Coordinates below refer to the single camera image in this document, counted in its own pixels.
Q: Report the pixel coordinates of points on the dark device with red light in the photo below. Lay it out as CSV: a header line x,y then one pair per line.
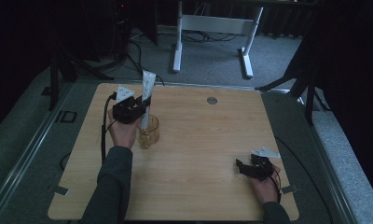
x,y
121,25

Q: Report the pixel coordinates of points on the black metal stand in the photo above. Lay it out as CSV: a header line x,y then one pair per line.
x,y
302,84
63,70

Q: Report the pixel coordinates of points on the black rectangular floor frame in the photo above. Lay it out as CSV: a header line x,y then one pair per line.
x,y
66,116

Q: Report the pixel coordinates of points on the amber transparent cup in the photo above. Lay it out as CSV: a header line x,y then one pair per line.
x,y
150,137

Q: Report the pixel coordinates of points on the white desk frame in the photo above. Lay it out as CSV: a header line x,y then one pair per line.
x,y
217,24

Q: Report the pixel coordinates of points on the grey tape strip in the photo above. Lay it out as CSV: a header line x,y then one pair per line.
x,y
58,189
289,189

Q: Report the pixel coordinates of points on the metal floor rail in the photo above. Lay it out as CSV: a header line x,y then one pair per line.
x,y
23,158

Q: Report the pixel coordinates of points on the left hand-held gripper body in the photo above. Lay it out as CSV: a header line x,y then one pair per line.
x,y
125,109

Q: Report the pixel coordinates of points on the person's left hand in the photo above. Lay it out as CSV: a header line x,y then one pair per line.
x,y
124,133

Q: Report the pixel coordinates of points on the grey round table grommet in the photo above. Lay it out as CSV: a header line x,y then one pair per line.
x,y
212,100

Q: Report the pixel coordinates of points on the white toothpaste tube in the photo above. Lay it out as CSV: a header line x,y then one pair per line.
x,y
148,84

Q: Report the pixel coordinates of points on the person's right hand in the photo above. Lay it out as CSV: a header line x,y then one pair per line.
x,y
266,190

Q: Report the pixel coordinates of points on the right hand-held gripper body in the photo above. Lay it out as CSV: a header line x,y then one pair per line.
x,y
261,166

